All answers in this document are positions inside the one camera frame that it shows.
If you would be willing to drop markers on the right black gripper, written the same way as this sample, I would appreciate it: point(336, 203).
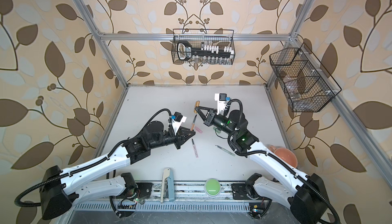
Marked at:
point(206, 120)

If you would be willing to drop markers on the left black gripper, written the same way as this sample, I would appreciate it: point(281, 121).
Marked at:
point(179, 137)

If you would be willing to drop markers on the brown pen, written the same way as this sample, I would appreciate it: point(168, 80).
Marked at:
point(193, 123)

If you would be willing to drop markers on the brown pen cap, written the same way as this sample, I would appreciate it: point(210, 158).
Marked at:
point(196, 105)

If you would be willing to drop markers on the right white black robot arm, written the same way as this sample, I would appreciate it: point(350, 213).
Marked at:
point(305, 196)

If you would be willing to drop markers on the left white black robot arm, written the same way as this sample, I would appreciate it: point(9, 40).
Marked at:
point(61, 189)

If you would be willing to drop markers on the pink pen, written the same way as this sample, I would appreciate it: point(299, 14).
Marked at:
point(195, 149)

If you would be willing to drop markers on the green pen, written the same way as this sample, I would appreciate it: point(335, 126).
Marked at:
point(225, 150)

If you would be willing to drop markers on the green round button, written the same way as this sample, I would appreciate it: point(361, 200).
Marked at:
point(212, 187)

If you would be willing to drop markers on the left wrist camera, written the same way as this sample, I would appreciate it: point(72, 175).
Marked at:
point(176, 120)

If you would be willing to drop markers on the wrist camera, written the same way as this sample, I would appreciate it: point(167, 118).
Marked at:
point(176, 120)
point(222, 100)

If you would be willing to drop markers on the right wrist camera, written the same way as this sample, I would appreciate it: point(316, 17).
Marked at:
point(222, 100)

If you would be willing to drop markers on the black socket set rail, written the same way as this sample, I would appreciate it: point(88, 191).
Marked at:
point(185, 51)

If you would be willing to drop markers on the rear black wire basket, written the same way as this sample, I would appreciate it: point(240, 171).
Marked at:
point(221, 37)

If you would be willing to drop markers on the side black wire basket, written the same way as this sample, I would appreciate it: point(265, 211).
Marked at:
point(306, 82)

